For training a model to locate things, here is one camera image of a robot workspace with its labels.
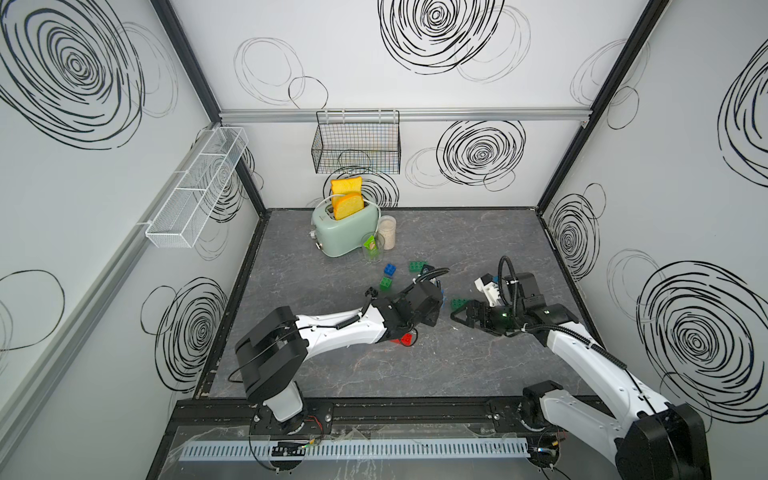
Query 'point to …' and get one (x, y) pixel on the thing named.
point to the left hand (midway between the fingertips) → (433, 302)
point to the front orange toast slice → (348, 205)
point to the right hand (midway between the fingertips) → (463, 321)
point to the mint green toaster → (341, 236)
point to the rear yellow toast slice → (345, 186)
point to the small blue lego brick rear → (390, 269)
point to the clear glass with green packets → (373, 246)
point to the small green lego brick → (385, 284)
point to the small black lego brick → (371, 292)
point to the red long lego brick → (406, 339)
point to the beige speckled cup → (387, 225)
